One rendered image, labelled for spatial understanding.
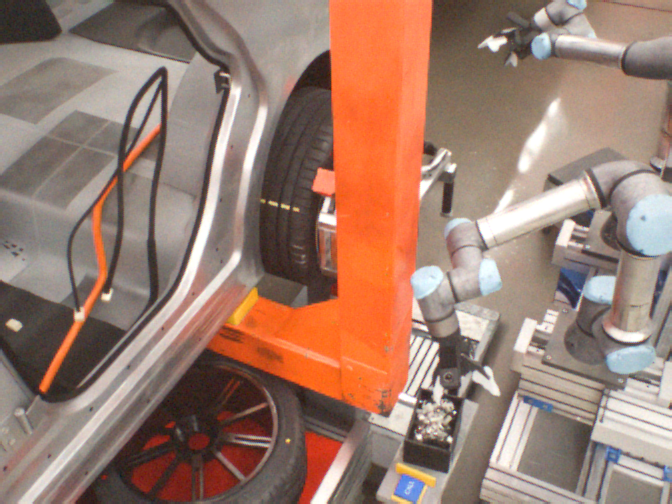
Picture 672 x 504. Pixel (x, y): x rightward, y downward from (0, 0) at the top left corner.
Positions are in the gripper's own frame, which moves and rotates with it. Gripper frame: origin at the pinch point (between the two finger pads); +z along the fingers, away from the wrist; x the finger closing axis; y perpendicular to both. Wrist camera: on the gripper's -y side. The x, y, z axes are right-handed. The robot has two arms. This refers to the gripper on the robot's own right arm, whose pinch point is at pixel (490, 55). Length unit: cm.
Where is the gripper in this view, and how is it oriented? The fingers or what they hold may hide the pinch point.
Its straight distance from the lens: 277.7
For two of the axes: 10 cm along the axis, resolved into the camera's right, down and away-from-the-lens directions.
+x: 7.3, 2.5, 6.4
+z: -6.7, 4.2, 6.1
